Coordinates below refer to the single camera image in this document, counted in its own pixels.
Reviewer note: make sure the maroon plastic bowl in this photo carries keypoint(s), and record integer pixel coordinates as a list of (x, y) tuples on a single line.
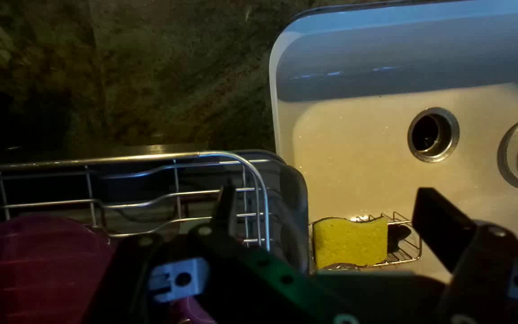
[(30, 270)]

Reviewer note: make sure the yellow sponge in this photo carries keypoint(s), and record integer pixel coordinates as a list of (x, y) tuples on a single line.
[(348, 241)]

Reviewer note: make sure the white kitchen sink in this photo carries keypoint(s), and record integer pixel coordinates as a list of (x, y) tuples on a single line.
[(359, 137)]

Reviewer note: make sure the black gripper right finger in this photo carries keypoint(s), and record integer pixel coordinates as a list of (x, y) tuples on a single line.
[(492, 270)]

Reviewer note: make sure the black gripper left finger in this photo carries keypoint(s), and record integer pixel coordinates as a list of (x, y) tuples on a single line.
[(251, 285)]

